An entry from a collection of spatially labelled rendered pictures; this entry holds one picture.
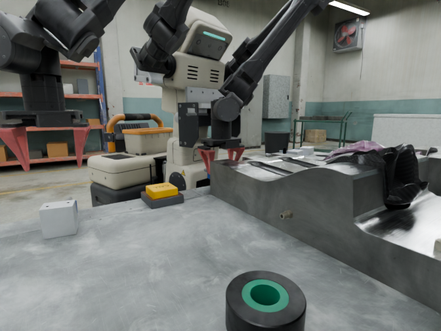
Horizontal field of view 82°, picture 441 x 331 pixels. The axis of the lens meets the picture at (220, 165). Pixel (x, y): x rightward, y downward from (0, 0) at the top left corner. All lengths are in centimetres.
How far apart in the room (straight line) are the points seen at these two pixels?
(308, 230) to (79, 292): 34
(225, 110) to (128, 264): 40
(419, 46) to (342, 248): 813
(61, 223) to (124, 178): 65
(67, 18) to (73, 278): 37
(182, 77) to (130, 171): 46
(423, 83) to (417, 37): 113
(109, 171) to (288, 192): 83
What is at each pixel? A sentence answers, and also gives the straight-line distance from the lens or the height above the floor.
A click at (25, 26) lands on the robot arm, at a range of 46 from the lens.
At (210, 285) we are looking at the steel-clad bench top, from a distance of 36.
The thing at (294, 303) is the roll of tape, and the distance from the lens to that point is 29.
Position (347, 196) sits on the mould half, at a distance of 39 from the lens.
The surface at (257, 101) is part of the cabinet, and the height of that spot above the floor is 126.
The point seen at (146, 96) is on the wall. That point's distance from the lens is 610.
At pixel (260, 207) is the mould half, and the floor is 83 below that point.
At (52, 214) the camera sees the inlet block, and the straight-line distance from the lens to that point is 53.
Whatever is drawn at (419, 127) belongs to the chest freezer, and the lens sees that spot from 731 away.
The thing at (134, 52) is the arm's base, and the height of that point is 120.
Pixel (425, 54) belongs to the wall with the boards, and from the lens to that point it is 836.
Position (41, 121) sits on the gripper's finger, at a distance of 49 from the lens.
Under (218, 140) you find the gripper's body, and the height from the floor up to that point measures 94.
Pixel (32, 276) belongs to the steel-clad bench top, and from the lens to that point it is 45.
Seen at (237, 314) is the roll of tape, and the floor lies 83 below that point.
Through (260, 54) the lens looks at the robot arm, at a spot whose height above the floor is 117.
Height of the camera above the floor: 102
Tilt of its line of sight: 12 degrees down
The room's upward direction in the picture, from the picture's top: straight up
